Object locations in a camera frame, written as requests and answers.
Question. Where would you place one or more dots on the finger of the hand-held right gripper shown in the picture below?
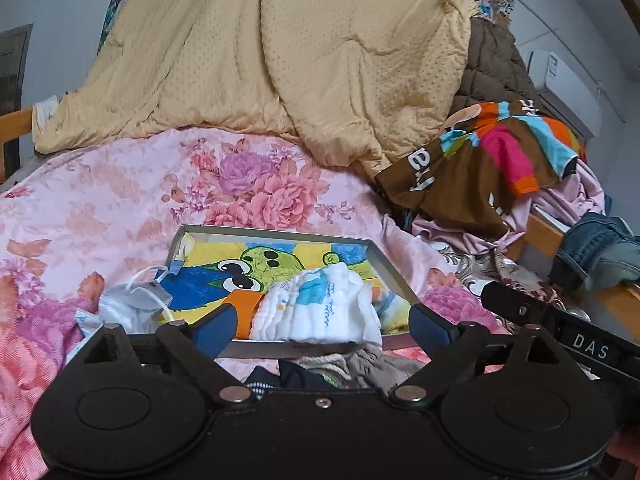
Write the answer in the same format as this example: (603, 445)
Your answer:
(515, 305)

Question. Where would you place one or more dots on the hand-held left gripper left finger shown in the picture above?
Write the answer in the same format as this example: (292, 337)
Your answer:
(215, 332)

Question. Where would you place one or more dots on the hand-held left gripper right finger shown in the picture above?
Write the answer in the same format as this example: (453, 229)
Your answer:
(432, 332)

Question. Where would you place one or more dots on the grey face mask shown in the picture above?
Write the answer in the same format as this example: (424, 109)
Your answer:
(150, 297)

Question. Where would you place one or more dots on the beige printed sock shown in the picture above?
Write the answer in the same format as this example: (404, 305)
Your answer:
(360, 365)

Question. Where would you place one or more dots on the black white striped sock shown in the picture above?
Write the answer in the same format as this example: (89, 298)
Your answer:
(300, 375)

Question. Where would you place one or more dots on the light blue face mask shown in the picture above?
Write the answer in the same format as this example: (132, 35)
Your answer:
(115, 315)

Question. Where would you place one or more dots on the white blue print muslin towel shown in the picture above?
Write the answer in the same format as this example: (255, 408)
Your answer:
(320, 310)

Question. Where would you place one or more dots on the cartoon print tray box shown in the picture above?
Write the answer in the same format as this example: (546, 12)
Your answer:
(300, 255)

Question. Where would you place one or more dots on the white gold patterned satin cloth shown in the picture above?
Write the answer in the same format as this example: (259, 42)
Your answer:
(475, 265)

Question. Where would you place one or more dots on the blue denim jeans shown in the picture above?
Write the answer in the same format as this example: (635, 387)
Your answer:
(595, 245)

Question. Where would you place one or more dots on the brown multicolour striped cloth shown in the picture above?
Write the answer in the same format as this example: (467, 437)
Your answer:
(450, 185)

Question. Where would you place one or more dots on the pink floral bedsheet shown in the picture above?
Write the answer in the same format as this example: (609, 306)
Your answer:
(100, 200)

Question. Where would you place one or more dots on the white air conditioner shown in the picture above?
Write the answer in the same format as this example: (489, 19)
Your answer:
(565, 85)

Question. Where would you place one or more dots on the brown quilted coat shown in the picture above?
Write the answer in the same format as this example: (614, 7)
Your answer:
(490, 65)

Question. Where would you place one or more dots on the white pillow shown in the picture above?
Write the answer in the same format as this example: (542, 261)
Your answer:
(47, 115)

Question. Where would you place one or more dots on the yellow dotted quilt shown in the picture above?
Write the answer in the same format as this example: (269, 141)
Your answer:
(250, 60)

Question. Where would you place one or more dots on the wooden bed headboard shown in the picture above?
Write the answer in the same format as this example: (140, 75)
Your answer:
(10, 130)

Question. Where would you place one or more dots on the grey door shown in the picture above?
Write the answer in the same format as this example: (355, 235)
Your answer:
(12, 70)

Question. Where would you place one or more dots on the teal patterned cloth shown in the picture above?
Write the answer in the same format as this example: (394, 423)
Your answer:
(117, 10)

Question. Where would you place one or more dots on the wooden bed side rail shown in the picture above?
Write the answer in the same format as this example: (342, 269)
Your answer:
(620, 305)

